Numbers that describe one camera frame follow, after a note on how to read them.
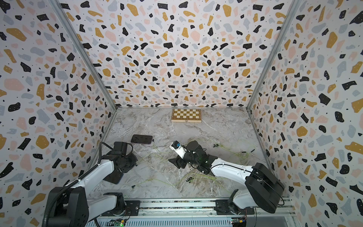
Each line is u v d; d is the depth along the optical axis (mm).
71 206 409
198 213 731
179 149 688
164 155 947
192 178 836
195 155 618
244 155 948
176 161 699
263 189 425
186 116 1132
